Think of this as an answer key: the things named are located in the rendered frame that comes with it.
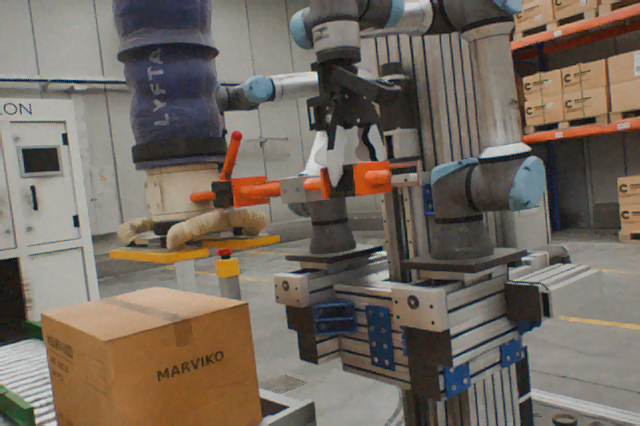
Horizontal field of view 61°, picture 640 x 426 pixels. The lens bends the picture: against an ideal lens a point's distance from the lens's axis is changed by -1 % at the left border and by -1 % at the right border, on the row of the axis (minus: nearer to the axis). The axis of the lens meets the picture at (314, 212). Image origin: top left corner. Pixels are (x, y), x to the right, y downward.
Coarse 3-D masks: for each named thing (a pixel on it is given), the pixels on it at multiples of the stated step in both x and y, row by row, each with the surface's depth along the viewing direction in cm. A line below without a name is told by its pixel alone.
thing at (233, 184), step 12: (216, 180) 114; (228, 180) 108; (240, 180) 109; (252, 180) 111; (264, 180) 112; (216, 192) 113; (228, 192) 110; (216, 204) 112; (228, 204) 109; (240, 204) 109; (252, 204) 111; (264, 204) 112
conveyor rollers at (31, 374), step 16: (0, 352) 292; (16, 352) 290; (32, 352) 286; (0, 368) 260; (16, 368) 257; (32, 368) 254; (16, 384) 233; (32, 384) 229; (48, 384) 226; (32, 400) 212; (48, 400) 208; (0, 416) 196; (48, 416) 191
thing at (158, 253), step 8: (160, 240) 121; (120, 248) 135; (128, 248) 131; (136, 248) 129; (144, 248) 126; (152, 248) 124; (160, 248) 122; (184, 248) 117; (192, 248) 118; (200, 248) 117; (112, 256) 136; (120, 256) 131; (128, 256) 127; (136, 256) 124; (144, 256) 120; (152, 256) 117; (160, 256) 113; (168, 256) 112; (176, 256) 113; (184, 256) 114; (192, 256) 115; (200, 256) 116
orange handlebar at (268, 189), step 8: (368, 176) 82; (376, 176) 81; (384, 176) 82; (256, 184) 104; (264, 184) 102; (272, 184) 100; (304, 184) 92; (312, 184) 91; (320, 184) 89; (368, 184) 82; (200, 192) 122; (208, 192) 119; (240, 192) 108; (248, 192) 106; (256, 192) 104; (264, 192) 102; (272, 192) 100; (280, 192) 99; (192, 200) 125; (200, 200) 122; (208, 200) 119
